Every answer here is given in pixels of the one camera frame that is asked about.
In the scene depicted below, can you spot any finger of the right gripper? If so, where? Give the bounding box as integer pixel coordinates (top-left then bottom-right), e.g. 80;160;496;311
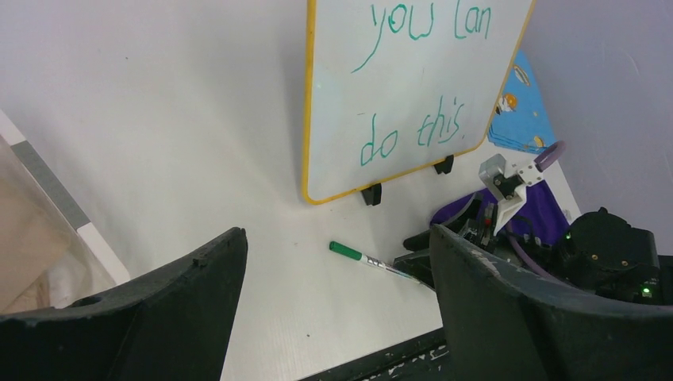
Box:
393;249;434;290
402;193;485;253

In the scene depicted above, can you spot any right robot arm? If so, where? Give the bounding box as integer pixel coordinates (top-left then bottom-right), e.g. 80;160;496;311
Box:
430;190;672;307

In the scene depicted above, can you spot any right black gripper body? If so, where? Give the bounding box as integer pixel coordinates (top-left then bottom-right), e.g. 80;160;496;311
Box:
457;197;552;268

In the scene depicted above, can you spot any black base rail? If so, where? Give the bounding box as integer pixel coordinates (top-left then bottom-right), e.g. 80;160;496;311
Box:
302;329;456;381

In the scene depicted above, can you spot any yellow framed whiteboard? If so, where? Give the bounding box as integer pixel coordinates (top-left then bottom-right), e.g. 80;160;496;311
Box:
302;1;535;205

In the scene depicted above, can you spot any green marker cap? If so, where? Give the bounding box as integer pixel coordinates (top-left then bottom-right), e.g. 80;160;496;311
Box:
329;241;363;261

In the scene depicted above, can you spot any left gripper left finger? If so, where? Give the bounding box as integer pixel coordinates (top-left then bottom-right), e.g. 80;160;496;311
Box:
1;227;248;380

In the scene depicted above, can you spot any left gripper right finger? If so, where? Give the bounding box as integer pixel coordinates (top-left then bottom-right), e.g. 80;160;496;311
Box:
429;225;672;380

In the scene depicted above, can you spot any purple cloth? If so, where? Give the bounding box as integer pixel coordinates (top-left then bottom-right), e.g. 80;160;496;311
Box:
430;181;569;245

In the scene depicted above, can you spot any blue cartoon cloth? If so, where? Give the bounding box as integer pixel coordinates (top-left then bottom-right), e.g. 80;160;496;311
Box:
487;51;557;154

